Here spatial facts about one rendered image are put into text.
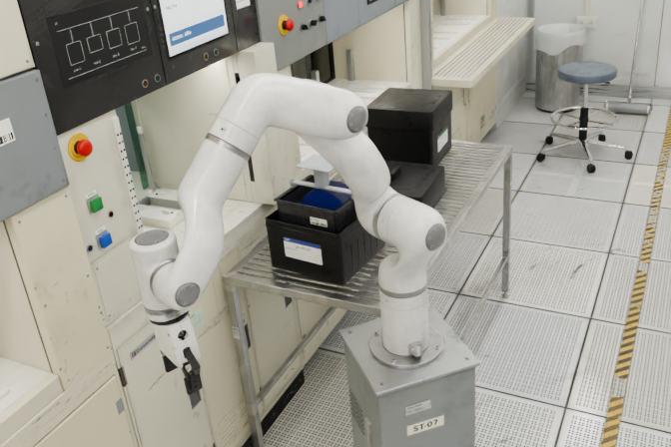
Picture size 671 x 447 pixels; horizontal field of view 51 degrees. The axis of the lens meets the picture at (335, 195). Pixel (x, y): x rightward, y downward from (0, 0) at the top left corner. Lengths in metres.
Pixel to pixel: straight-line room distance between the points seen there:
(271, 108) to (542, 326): 2.19
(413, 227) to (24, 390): 0.99
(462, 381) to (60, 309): 0.99
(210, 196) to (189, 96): 1.18
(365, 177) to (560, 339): 1.86
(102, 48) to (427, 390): 1.15
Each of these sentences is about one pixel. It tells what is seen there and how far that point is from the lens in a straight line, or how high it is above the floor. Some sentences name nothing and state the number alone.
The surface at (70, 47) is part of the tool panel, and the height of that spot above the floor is 1.58.
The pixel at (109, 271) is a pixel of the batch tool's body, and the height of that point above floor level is 1.01.
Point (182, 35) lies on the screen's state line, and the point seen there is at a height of 1.51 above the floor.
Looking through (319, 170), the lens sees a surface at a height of 1.08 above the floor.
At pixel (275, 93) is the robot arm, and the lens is 1.32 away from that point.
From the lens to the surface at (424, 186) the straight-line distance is 2.49.
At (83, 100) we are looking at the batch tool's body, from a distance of 1.78.
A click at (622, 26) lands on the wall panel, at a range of 6.08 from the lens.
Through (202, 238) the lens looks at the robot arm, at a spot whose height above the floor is 1.34.
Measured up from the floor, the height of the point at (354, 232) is 0.90.
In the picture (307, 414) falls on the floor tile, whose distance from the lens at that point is 2.85.
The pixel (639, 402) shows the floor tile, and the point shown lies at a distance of 2.96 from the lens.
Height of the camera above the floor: 1.91
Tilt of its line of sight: 25 degrees down
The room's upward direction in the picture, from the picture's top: 5 degrees counter-clockwise
